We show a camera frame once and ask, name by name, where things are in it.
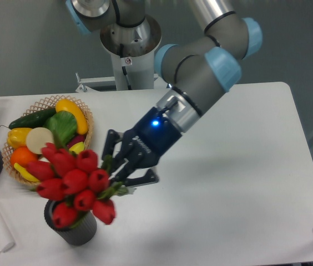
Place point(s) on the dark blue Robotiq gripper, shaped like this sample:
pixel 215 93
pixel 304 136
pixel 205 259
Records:
pixel 142 147

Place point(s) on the red tulip bouquet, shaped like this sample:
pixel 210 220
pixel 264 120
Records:
pixel 76 183

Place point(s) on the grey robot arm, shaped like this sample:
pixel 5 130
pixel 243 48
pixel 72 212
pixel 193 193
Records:
pixel 199 74

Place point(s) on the dark grey ribbed vase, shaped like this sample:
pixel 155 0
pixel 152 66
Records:
pixel 78 235

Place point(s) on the purple eggplant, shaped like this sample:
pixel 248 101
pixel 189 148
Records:
pixel 75 140

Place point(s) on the green bok choy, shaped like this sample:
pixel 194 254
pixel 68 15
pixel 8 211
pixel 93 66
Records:
pixel 63 126

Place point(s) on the yellow squash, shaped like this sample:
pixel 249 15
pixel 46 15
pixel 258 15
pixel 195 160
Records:
pixel 73 108

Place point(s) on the beige round disc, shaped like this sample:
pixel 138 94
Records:
pixel 37 139

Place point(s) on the woven wicker basket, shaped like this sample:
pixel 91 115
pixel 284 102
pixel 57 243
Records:
pixel 20 174

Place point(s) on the green cucumber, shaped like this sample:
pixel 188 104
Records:
pixel 33 120

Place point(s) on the orange fruit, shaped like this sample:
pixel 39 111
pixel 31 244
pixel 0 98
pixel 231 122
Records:
pixel 23 156

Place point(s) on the yellow bell pepper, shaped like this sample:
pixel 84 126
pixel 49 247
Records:
pixel 16 138

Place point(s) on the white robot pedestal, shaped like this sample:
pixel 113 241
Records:
pixel 132 52

